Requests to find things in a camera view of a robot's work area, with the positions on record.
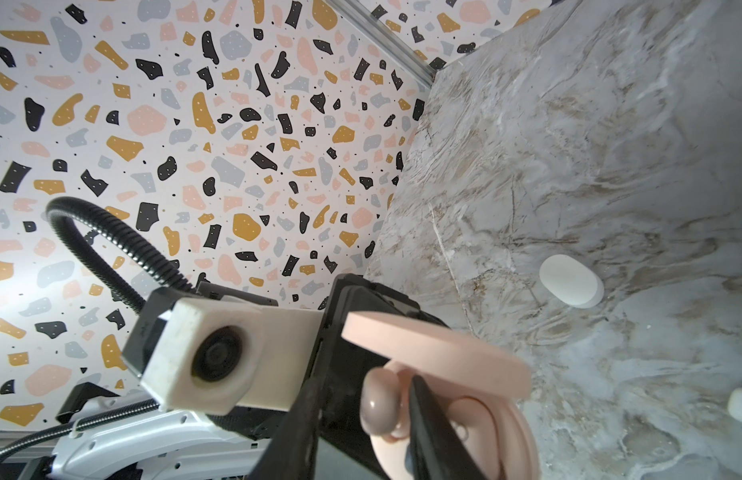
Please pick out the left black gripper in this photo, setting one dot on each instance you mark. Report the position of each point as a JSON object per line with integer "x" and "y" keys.
{"x": 339, "y": 366}

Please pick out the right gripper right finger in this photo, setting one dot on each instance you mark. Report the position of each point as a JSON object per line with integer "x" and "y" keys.
{"x": 435, "y": 450}

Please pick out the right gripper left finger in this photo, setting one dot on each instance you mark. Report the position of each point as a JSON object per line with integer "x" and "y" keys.
{"x": 292, "y": 452}

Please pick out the pink earbud case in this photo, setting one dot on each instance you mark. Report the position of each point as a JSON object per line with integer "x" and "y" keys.
{"x": 476, "y": 384}

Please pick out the white earbud case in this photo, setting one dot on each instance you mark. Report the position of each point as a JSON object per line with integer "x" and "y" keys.
{"x": 571, "y": 282}

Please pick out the pink earbud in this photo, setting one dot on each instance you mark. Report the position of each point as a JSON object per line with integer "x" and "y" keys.
{"x": 380, "y": 402}

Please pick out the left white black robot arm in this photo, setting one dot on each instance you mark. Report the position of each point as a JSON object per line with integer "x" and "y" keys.
{"x": 100, "y": 435}

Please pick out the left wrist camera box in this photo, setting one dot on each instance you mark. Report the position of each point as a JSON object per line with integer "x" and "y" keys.
{"x": 211, "y": 356}

